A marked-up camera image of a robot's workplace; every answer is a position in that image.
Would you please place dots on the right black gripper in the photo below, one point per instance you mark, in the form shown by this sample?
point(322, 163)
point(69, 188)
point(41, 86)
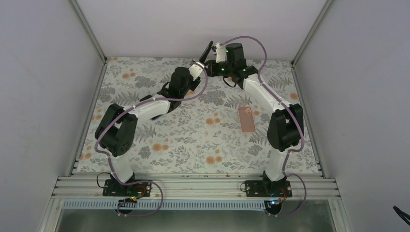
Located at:
point(210, 64)

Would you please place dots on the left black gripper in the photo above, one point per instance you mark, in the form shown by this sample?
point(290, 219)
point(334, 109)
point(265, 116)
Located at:
point(195, 83)

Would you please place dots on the black phone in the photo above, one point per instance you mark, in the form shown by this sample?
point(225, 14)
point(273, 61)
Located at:
point(204, 55)

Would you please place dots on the pink phone case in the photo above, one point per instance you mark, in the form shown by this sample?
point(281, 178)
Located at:
point(246, 119)

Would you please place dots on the blue smartphone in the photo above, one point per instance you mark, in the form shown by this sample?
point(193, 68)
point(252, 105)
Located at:
point(153, 109)

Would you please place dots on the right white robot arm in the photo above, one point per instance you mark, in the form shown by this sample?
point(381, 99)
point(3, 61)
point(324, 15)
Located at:
point(285, 128)

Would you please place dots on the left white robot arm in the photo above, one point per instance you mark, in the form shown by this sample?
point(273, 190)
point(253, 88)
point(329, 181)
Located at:
point(116, 131)

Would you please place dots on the floral tablecloth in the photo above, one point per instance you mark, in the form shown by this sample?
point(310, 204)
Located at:
point(200, 136)

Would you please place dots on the black object at edge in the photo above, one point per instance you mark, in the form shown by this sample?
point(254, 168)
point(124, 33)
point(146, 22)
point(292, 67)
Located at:
point(404, 216)

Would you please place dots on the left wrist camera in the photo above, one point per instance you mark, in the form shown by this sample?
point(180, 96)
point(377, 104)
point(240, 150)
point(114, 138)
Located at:
point(196, 69)

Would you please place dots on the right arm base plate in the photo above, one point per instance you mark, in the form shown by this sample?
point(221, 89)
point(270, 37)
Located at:
point(266, 188)

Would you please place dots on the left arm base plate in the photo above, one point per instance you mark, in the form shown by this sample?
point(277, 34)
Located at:
point(115, 189)

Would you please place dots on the aluminium rail frame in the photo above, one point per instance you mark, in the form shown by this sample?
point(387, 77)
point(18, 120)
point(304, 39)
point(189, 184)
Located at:
point(197, 187)

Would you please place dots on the grey slotted cable duct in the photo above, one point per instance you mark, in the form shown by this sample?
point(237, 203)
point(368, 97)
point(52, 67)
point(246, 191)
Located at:
point(104, 204)

